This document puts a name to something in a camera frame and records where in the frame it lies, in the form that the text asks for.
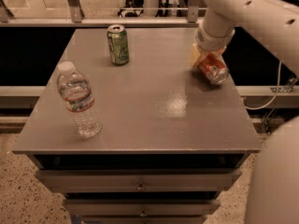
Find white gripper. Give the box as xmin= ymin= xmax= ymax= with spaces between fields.
xmin=189 ymin=21 xmax=235 ymax=67

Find red coke can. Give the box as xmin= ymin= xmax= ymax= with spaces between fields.
xmin=198 ymin=54 xmax=229 ymax=85

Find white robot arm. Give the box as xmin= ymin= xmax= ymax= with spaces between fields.
xmin=196 ymin=0 xmax=299 ymax=224

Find green soda can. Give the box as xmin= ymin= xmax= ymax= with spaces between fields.
xmin=107 ymin=24 xmax=129 ymax=65

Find black office chair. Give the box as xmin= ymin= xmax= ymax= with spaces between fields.
xmin=118 ymin=0 xmax=165 ymax=18

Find grey drawer cabinet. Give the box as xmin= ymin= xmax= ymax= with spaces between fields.
xmin=13 ymin=28 xmax=261 ymax=224

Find clear plastic water bottle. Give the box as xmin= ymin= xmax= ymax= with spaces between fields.
xmin=56 ymin=61 xmax=101 ymax=138

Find upper grey drawer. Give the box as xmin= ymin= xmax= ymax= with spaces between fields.
xmin=36 ymin=169 xmax=241 ymax=193

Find grey drawer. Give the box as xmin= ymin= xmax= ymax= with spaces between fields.
xmin=36 ymin=169 xmax=241 ymax=193
xmin=64 ymin=200 xmax=220 ymax=217

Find metal window railing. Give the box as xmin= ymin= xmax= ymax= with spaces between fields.
xmin=0 ymin=0 xmax=206 ymax=27

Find lower grey drawer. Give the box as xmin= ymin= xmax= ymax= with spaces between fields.
xmin=64 ymin=200 xmax=220 ymax=217

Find white cable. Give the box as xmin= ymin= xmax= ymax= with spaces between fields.
xmin=241 ymin=59 xmax=283 ymax=112

